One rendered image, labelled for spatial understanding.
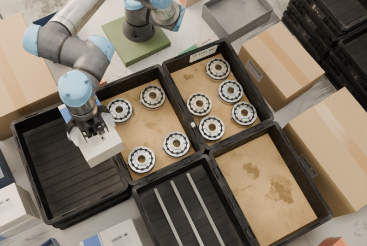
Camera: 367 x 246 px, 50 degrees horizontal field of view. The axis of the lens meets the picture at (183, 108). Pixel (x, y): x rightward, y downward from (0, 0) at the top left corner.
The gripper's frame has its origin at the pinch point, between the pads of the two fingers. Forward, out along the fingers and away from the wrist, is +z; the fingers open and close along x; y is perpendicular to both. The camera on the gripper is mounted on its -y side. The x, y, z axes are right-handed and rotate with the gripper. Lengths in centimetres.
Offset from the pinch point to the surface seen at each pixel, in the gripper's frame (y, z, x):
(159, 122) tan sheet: 0.9, 28.4, 25.0
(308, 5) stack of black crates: -28, 63, 142
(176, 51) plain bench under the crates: -29, 42, 52
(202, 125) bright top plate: 11.4, 25.5, 38.4
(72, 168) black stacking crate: 0.4, 28.6, -12.1
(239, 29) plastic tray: -21, 33, 80
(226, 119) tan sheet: 13, 28, 49
